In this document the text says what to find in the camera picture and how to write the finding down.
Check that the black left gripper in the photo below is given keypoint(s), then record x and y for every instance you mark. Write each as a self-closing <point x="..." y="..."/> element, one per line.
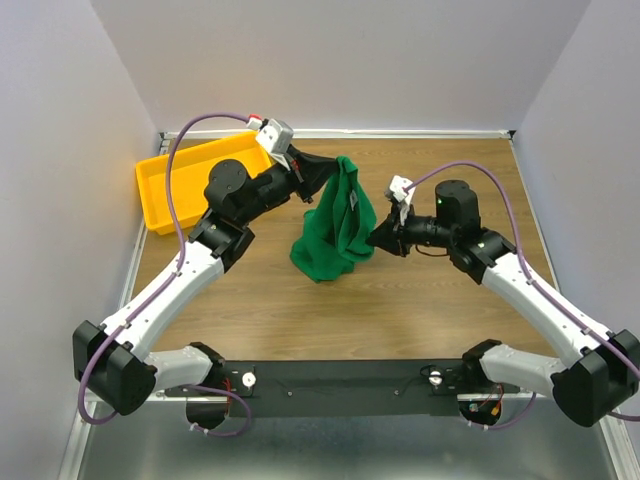
<point x="309" y="172"/>

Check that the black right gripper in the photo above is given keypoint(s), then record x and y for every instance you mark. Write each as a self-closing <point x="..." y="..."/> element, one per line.
<point x="390" y="239"/>

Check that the green t-shirt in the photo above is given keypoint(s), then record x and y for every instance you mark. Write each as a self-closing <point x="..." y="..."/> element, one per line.
<point x="334" y="234"/>

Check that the yellow plastic tray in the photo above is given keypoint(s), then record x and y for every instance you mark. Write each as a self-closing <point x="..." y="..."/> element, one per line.
<point x="189" y="177"/>

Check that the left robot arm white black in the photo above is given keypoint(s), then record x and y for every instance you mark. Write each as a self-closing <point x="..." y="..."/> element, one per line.
<point x="114" y="359"/>

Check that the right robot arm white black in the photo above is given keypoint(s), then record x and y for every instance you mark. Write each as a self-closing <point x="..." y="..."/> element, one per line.
<point x="592" y="370"/>

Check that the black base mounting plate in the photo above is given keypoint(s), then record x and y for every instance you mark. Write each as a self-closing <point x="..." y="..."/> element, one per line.
<point x="341" y="388"/>

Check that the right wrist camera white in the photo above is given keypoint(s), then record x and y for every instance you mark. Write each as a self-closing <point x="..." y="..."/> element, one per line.
<point x="400" y="193"/>

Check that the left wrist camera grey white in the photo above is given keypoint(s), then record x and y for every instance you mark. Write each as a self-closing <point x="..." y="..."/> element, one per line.
<point x="275" y="137"/>

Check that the white aluminium back rail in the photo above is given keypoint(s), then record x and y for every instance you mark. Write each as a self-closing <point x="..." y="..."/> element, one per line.
<point x="357" y="134"/>

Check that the aluminium left side rail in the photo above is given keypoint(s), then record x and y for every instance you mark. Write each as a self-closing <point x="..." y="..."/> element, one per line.
<point x="140" y="239"/>

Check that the aluminium front frame rail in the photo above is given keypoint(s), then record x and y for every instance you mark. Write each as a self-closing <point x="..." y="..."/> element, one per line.
<point x="156" y="443"/>

